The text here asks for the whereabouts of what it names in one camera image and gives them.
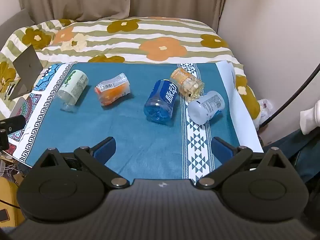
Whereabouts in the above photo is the green label plastic cup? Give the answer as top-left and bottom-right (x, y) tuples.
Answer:
(56, 69), (88, 112)

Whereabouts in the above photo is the orange plastic cup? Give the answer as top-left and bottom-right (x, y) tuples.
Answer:
(94, 73), (131, 106)

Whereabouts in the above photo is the yellow clear plastic cup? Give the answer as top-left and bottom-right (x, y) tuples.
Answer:
(170, 68), (204, 102)

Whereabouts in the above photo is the blue plastic cup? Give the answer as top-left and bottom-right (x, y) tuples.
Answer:
(144, 79), (178, 124)

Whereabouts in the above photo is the grey folding stand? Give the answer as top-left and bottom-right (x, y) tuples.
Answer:
(9, 45), (43, 100)

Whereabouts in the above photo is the teal patterned cloth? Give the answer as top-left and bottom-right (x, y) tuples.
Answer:
(9, 63), (241, 181)

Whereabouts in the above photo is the floral striped duvet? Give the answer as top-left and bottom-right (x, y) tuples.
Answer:
(1, 17), (261, 125)

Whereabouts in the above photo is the black cable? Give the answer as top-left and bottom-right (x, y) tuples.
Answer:
(260, 63), (320, 128)

